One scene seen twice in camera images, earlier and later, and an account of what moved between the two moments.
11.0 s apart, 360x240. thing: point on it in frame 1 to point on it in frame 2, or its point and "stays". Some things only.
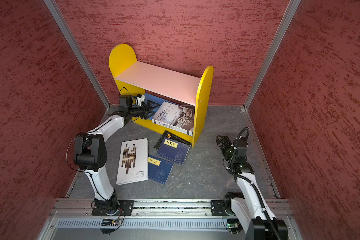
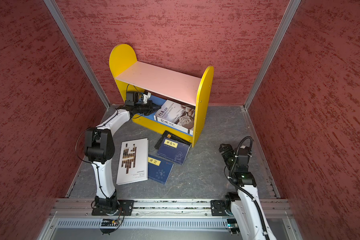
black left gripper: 145,110 stays
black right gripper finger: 221,140 to 226,148
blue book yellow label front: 158,171 stays
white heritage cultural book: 179,118 stays
